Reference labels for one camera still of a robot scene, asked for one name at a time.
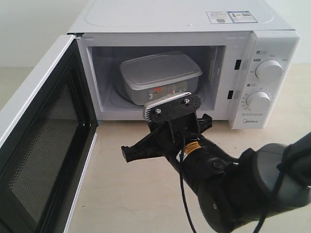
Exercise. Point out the upper white control knob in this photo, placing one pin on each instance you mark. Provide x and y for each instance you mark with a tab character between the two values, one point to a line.
269	71

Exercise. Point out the white plastic lidded container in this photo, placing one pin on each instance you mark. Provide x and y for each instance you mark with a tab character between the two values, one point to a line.
151	77

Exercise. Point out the white control knob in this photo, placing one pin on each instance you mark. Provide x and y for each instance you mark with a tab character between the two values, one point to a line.
269	71
258	101

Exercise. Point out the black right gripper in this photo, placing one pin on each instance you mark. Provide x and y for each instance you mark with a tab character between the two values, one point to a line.
166	137

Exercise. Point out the glass microwave turntable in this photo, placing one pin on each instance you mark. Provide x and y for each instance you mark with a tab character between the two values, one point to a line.
119	93

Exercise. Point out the white microwave oven body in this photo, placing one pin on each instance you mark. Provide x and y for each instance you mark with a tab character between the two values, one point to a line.
110	32

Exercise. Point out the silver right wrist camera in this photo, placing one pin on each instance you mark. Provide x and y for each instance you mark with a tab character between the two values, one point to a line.
171	107

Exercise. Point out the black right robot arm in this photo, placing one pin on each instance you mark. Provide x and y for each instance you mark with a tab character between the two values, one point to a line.
231	192

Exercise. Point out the lower white control knob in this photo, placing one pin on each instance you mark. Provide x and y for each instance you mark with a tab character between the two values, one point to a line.
258	101

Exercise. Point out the white microwave door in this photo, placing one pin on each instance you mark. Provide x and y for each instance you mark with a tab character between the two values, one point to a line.
47	133

